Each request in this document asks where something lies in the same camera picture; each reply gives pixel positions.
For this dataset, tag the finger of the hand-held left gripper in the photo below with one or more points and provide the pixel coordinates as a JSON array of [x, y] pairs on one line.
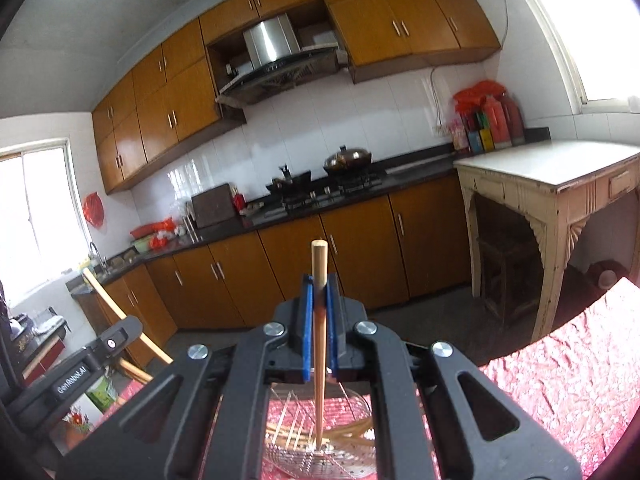
[[120, 335]]

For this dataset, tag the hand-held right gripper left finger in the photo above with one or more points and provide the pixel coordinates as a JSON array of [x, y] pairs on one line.
[[306, 330]]

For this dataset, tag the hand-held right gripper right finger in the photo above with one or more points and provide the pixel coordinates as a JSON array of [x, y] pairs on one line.
[[332, 330]]

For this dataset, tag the green packet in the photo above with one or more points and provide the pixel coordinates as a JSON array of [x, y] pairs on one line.
[[102, 392]]

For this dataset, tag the brown lower kitchen cabinets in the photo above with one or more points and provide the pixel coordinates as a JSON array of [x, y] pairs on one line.
[[350, 255]]

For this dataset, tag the metal sink faucet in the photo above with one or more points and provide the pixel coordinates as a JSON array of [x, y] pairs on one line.
[[95, 252]]

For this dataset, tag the red plastic bag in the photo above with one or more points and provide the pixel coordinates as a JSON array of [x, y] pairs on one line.
[[150, 230]]

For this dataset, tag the black gas stove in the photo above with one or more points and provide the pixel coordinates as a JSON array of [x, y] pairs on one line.
[[325, 192]]

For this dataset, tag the small red jar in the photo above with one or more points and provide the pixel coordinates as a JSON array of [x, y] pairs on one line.
[[239, 201]]

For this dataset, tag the black wok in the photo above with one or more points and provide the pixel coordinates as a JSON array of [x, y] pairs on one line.
[[290, 180]]

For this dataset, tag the white framed window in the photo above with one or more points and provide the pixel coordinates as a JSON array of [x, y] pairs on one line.
[[35, 210]]

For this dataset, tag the brown box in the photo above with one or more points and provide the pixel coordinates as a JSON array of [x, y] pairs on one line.
[[212, 205]]

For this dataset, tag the wok with lid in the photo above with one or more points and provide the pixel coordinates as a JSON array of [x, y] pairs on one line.
[[347, 157]]

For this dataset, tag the black kitchen countertop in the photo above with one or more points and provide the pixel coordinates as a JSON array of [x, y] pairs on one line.
[[415, 164]]

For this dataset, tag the wooden stool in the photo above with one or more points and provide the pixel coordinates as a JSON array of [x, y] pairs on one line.
[[505, 260]]

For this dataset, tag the pink packet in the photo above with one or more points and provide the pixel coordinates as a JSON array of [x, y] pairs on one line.
[[457, 132]]

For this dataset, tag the pink floral tablecloth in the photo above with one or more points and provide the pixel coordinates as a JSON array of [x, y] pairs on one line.
[[560, 385]]

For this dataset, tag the dark bottles with yellow labels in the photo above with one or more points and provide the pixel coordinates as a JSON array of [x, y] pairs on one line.
[[475, 135]]

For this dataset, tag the orange bottle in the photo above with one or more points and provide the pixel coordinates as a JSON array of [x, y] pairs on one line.
[[495, 122]]

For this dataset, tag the cream wooden table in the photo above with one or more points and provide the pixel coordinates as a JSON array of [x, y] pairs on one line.
[[550, 160]]

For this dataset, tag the dark red bottle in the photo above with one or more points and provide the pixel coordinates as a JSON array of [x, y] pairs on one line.
[[512, 117]]

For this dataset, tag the brown round pot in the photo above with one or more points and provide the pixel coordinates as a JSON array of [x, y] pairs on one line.
[[607, 275]]

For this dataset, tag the steel range hood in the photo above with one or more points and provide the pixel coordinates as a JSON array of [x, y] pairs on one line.
[[270, 42]]

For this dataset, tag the bright window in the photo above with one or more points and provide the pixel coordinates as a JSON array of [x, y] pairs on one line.
[[600, 25]]

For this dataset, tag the red wall decoration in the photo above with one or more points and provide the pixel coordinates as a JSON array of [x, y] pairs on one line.
[[93, 208]]

